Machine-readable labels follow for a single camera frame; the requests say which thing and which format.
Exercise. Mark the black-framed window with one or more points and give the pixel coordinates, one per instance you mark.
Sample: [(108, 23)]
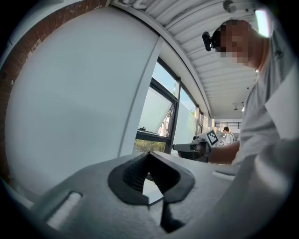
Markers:
[(161, 112)]

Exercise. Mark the grey T-shirt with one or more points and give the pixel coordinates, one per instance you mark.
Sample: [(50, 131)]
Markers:
[(257, 116)]

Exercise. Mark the ceiling light panel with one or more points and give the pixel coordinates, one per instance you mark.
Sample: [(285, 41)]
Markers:
[(262, 23)]

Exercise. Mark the black head-worn camera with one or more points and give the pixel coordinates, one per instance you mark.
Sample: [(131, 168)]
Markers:
[(208, 42)]

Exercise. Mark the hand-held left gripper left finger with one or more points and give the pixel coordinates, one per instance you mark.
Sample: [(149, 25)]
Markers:
[(93, 198)]

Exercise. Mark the person's right forearm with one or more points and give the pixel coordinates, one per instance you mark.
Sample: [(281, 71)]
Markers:
[(224, 152)]

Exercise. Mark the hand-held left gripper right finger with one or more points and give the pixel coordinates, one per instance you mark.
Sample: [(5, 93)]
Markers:
[(198, 186)]

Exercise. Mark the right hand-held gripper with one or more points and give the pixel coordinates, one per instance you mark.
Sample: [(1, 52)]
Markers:
[(210, 140)]

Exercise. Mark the person's head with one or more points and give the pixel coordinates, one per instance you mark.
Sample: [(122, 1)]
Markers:
[(243, 44)]

